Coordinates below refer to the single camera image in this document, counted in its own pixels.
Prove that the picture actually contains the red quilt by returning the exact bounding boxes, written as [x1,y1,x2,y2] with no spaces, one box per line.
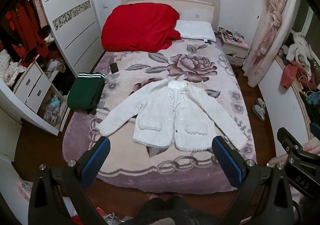
[101,2,182,52]

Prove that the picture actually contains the white drawer cabinet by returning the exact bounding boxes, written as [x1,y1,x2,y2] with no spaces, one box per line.
[0,61,70,138]

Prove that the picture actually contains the white fuzzy cardigan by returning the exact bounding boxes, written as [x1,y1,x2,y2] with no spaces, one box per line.
[95,78,253,151]

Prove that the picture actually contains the curved window ledge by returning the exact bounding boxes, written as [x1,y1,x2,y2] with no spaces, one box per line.
[257,55,313,165]

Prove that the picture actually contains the white nightstand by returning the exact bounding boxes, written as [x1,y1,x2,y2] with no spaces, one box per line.
[221,38,250,66]

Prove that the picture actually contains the pile of folded pastel clothes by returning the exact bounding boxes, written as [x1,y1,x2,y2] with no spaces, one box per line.
[41,95,68,128]

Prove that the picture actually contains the pink garment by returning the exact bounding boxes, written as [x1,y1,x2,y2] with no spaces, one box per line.
[279,61,304,89]

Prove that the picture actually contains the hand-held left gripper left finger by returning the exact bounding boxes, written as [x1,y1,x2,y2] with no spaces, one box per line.
[28,136,111,225]

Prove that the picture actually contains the clutter of small bedside things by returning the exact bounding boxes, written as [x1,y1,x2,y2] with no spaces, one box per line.
[218,27,248,46]

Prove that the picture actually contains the pink patterned curtain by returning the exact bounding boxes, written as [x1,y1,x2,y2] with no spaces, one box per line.
[244,0,293,88]

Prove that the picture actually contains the red hanging clothes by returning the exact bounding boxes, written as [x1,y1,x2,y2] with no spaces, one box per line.
[5,0,50,65]

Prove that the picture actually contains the pile of clothes on sill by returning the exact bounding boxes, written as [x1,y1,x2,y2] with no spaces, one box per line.
[286,32,314,75]

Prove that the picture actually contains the folded green garment white stripes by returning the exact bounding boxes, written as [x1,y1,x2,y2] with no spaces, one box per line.
[67,72,106,115]

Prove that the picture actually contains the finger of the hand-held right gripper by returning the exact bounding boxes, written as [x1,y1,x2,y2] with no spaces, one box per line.
[310,122,320,140]
[277,127,313,156]

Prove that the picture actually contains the beige bed headboard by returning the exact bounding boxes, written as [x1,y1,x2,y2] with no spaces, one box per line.
[121,0,221,30]

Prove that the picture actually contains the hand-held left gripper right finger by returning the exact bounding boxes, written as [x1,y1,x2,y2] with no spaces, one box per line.
[212,136,301,225]

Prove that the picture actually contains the white pillow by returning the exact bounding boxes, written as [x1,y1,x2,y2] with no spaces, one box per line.
[176,20,217,42]

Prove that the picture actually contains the grey slipper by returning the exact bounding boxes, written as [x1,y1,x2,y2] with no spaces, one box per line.
[257,98,266,115]
[252,105,265,121]

